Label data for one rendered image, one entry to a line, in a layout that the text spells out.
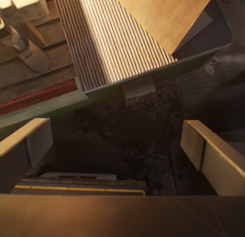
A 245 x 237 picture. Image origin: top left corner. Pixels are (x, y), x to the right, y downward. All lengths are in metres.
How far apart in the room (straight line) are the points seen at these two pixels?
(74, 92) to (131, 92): 0.24
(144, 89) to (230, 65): 1.17
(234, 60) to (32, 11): 1.60
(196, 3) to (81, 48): 0.41
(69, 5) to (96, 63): 0.27
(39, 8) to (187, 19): 0.43
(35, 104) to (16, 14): 0.29
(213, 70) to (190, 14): 1.17
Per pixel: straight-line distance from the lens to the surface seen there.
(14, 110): 0.78
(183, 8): 0.60
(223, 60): 1.80
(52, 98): 0.72
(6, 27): 0.56
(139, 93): 0.76
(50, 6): 0.86
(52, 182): 1.23
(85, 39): 0.74
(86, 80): 0.67
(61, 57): 0.73
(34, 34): 0.72
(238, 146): 1.47
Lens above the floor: 1.45
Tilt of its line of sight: 83 degrees down
